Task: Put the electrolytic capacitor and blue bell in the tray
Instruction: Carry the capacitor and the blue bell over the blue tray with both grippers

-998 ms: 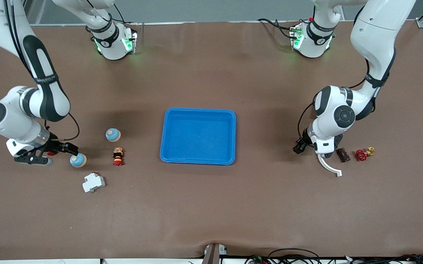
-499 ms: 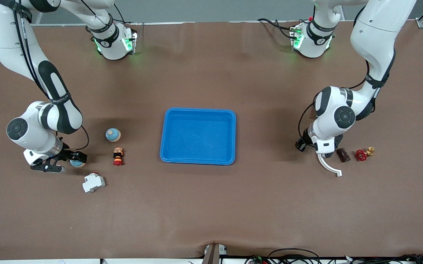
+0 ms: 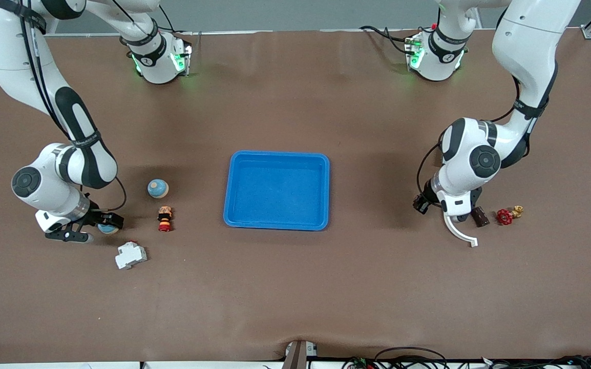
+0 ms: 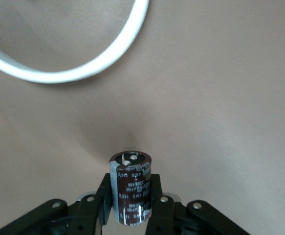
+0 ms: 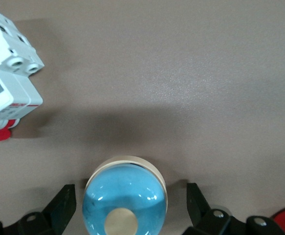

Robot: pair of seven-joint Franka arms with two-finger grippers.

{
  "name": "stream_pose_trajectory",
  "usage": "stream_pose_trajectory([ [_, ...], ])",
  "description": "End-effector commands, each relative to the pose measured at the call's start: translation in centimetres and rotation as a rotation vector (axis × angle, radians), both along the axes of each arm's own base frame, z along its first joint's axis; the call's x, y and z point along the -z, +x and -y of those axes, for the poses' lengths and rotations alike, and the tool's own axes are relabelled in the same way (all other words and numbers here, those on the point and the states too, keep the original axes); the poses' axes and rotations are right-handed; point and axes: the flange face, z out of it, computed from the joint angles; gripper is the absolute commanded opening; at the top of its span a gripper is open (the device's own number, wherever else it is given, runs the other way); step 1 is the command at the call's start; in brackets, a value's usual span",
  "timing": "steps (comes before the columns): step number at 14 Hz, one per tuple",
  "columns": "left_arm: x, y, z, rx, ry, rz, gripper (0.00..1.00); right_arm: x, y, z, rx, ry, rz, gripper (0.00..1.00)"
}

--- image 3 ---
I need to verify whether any black looped cable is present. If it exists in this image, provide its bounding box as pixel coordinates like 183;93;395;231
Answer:
375;347;448;369

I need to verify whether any white semicircular plastic bracket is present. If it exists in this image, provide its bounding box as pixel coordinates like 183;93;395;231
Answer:
444;213;479;248

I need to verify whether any silver base connector box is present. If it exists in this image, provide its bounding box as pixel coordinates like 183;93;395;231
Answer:
405;32;425;71
170;44;193;77

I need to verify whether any brown table mat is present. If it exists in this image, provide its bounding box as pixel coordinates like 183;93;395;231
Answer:
0;28;591;363

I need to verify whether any brass valve red handwheel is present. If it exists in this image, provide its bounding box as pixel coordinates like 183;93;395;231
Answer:
497;206;524;226

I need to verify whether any blue plastic tray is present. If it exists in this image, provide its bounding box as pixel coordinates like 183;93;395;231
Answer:
223;150;331;231

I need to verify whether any white circuit breaker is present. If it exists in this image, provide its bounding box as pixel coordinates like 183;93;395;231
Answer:
115;241;147;271

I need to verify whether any black cable bundle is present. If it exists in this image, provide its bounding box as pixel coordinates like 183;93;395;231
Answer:
480;355;591;369

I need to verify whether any metal table clamp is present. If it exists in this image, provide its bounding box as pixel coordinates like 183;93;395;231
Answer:
282;340;318;369

